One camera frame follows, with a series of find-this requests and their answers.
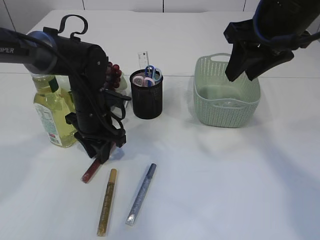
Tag green wavy glass bowl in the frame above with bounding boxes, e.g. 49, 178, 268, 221
114, 73, 130, 96

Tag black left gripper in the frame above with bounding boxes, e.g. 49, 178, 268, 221
65, 99, 126, 164

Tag clear plastic sheet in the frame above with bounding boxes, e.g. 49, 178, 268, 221
213, 98, 247, 109

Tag silver blue glitter glue pen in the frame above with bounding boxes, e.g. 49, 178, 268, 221
125, 163, 157, 226

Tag blue scissors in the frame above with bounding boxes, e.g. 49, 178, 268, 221
144, 65, 163, 82

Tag gold glitter glue pen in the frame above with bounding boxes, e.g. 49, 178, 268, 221
97, 168, 117, 237

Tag pink purple scissors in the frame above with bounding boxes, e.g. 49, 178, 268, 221
132, 76, 156, 87

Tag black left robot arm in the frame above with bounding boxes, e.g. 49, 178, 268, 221
0, 27, 131, 164

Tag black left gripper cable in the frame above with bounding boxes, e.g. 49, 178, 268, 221
0, 14, 127, 137

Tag purple artificial grape bunch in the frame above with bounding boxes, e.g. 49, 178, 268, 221
104, 61, 122, 91

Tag clear plastic ruler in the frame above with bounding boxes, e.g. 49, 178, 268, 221
137, 51, 150, 69

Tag red glitter glue pen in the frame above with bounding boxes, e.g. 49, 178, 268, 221
81, 142, 117, 184

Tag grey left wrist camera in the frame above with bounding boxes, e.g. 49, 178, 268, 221
102, 89, 132, 110

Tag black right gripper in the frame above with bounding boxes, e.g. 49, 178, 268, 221
223, 0, 320, 82

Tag green plastic woven basket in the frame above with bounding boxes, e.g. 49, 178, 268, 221
193, 53, 261, 128

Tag yellow tea bottle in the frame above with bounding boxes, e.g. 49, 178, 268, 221
31, 73, 76, 148

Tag black mesh pen holder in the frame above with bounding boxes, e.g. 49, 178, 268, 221
129, 69, 164, 120

